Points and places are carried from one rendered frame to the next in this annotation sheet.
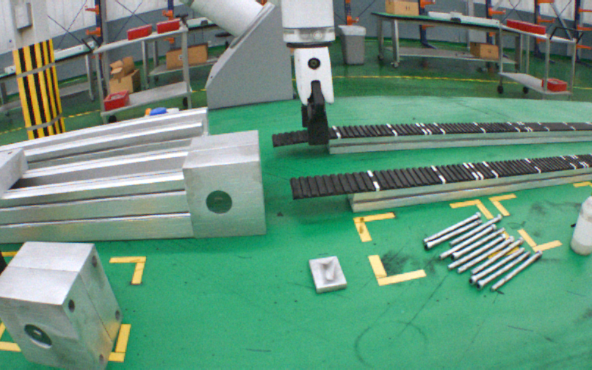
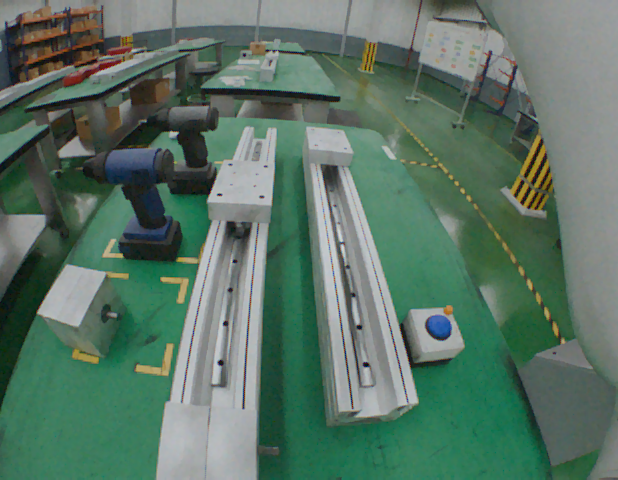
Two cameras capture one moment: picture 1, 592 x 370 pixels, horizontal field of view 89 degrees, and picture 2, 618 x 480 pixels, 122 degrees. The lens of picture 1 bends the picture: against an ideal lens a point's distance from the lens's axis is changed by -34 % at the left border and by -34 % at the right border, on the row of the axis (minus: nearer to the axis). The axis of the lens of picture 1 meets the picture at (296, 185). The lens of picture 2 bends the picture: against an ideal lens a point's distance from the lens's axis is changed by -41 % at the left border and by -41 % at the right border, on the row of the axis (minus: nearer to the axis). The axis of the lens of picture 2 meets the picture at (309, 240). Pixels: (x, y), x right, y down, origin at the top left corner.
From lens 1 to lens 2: 0.57 m
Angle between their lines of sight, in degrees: 69
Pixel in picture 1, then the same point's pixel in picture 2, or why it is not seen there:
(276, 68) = (582, 434)
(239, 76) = (560, 391)
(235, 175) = (162, 456)
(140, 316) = (103, 370)
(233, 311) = (92, 432)
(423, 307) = not seen: outside the picture
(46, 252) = (84, 292)
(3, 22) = not seen: hidden behind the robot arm
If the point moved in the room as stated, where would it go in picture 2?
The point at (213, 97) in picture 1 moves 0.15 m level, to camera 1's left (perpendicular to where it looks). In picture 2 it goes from (530, 370) to (504, 306)
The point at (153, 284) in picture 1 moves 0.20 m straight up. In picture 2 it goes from (131, 381) to (63, 302)
